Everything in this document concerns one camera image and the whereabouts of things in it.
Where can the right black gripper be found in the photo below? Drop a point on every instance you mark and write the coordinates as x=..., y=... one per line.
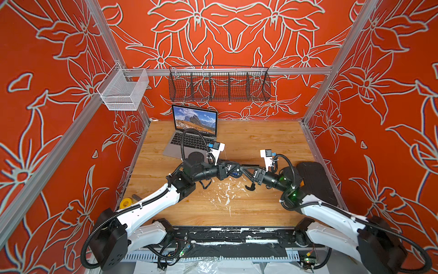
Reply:
x=261, y=175

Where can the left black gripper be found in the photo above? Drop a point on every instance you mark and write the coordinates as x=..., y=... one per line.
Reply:
x=222, y=169

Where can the black wireless mouse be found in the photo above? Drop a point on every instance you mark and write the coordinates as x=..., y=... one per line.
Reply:
x=235, y=173

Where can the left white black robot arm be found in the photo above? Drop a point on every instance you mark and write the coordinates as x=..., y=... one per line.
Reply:
x=116, y=233

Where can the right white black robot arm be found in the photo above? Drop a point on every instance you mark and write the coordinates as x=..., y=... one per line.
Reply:
x=371, y=241

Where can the silver open laptop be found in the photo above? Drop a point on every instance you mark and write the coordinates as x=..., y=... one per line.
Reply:
x=196, y=128

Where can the black oval pad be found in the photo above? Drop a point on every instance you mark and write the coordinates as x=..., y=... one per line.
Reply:
x=315, y=182

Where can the yellow tape roll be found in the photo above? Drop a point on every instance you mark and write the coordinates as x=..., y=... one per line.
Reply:
x=125, y=203

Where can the small green circuit board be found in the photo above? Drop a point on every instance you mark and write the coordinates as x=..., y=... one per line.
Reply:
x=309, y=258

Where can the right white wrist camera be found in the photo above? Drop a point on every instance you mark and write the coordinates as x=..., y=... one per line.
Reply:
x=270, y=163

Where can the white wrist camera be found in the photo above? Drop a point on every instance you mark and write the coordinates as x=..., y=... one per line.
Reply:
x=214, y=150
x=270, y=163

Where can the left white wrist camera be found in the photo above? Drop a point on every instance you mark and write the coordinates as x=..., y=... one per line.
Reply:
x=214, y=150

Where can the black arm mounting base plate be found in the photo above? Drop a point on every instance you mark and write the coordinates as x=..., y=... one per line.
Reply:
x=283, y=236

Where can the black wire wall basket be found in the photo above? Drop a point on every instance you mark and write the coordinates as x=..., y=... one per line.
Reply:
x=219, y=83

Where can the clear plastic wall bin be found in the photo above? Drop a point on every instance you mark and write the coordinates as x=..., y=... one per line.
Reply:
x=123, y=89

